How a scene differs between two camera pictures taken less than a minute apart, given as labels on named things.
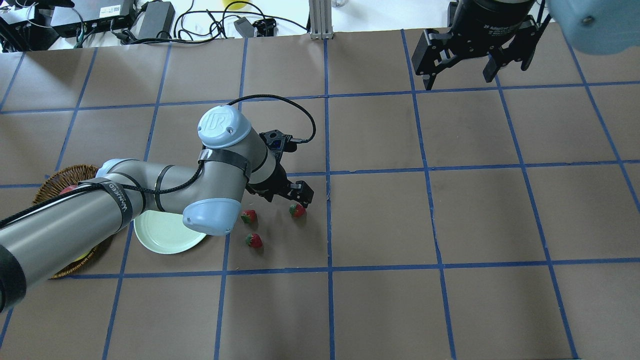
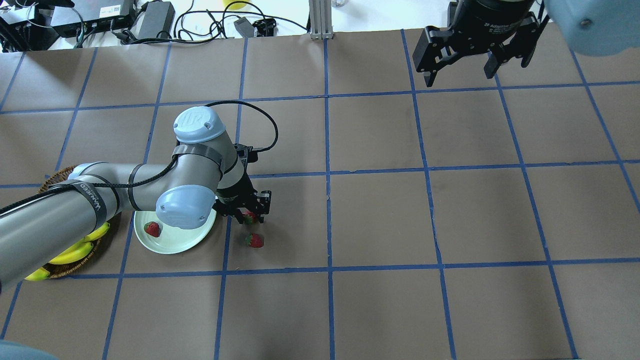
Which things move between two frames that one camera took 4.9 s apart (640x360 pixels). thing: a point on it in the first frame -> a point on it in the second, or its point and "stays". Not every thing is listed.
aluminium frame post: [320, 20] stays
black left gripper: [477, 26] stays
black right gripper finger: [303, 192] -> [263, 202]
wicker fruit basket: [52, 186] stays
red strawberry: [297, 210] -> [152, 228]
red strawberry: [249, 216] stays
